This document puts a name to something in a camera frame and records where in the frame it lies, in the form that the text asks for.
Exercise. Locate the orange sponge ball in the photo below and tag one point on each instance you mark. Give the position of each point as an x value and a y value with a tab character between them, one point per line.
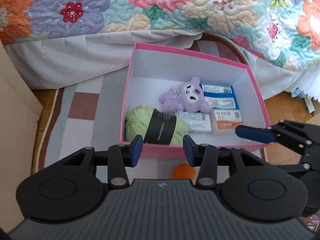
183	171

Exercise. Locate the beige cabinet panel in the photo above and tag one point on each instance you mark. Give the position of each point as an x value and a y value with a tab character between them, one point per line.
20	114

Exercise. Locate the person's left hand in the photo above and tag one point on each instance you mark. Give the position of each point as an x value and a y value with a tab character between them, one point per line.
311	220

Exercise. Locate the floral quilt bedspread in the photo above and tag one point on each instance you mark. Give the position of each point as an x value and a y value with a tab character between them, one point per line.
284	32

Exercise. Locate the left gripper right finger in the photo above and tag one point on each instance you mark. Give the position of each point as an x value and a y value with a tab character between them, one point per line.
205	157

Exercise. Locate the white bed skirt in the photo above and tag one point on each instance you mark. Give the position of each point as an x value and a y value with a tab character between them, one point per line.
61	62

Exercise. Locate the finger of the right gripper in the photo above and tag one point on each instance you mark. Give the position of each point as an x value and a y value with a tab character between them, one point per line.
261	135

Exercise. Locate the purple plush toy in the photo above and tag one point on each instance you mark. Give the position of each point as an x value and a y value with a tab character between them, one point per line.
188	97

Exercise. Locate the blue medicine box middle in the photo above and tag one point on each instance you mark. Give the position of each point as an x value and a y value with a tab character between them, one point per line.
221	103

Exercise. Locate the blue medicine box rear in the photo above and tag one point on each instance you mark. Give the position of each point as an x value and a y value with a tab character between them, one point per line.
217	91

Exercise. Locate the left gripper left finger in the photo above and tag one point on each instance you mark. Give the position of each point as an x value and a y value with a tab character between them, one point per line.
119	157

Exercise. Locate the white blue medicine box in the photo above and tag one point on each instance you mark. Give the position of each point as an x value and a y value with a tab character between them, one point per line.
198	122

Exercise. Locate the grey paper scraps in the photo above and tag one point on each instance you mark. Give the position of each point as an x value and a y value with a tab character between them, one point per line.
311	104

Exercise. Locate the checkered grey red rug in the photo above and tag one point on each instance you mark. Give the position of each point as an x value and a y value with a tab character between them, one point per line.
92	113

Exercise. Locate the green yarn ball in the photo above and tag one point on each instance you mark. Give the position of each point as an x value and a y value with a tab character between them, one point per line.
155	127

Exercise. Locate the white orange medicine box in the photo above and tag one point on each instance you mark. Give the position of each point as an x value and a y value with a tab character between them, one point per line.
225	120

